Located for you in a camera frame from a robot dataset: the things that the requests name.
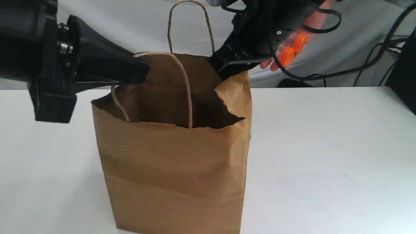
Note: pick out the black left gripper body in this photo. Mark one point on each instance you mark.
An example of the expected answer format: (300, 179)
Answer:
(51, 91)

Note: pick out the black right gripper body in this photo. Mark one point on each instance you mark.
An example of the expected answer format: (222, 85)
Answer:
(263, 25)

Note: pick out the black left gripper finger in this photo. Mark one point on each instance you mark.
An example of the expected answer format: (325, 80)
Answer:
(96, 61)

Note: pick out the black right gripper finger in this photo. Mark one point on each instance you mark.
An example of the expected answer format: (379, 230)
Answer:
(231, 60)

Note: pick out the orange-capped clear bottle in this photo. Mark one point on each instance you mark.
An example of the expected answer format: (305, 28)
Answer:
(297, 41)
(285, 55)

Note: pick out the brown paper bag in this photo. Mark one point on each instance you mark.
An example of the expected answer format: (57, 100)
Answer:
(174, 149)

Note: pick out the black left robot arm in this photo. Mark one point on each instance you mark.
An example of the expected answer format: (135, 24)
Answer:
(19, 41)

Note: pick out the person's bare hand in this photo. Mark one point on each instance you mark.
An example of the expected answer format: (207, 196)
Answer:
(315, 21)

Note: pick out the black object behind table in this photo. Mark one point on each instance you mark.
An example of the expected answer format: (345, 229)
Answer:
(290, 83)

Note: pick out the white draped backdrop cloth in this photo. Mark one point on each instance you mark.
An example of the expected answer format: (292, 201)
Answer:
(141, 25)

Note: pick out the dark object at right edge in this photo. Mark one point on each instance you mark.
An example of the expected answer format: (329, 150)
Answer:
(402, 79)

